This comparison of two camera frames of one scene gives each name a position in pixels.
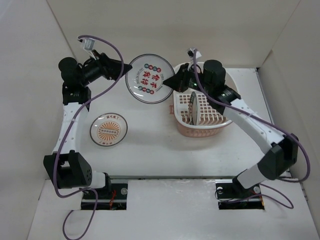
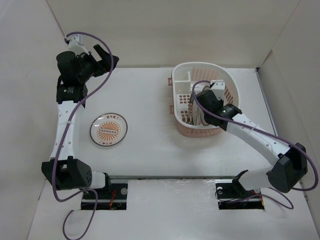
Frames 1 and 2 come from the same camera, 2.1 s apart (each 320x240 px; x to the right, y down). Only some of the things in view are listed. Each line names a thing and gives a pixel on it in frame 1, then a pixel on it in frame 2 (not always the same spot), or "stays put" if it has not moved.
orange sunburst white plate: x=108 y=129 stays put
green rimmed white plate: x=193 y=108 stays put
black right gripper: x=178 y=81 to x=221 y=101
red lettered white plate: x=144 y=81 to x=200 y=118
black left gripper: x=108 y=67 to x=106 y=57
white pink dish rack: x=211 y=120 stays put
